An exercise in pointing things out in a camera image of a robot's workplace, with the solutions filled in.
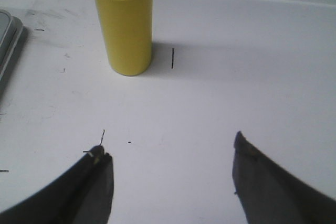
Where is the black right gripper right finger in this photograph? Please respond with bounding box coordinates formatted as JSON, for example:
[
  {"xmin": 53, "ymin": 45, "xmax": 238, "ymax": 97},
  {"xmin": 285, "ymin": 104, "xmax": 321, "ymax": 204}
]
[{"xmin": 232, "ymin": 132, "xmax": 335, "ymax": 223}]

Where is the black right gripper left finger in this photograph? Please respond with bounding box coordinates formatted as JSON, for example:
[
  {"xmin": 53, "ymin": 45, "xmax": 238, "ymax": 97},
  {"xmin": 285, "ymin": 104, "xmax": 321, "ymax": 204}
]
[{"xmin": 1, "ymin": 145, "xmax": 113, "ymax": 223}]

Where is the yellow squeeze bottle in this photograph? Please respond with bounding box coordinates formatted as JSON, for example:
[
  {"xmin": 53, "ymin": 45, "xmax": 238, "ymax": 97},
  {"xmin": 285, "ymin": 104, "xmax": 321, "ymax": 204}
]
[{"xmin": 95, "ymin": 0, "xmax": 153, "ymax": 76}]

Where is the silver electronic kitchen scale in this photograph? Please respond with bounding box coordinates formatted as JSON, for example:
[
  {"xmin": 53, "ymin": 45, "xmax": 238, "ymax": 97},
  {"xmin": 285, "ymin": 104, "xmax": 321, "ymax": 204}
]
[{"xmin": 1, "ymin": 9, "xmax": 24, "ymax": 95}]

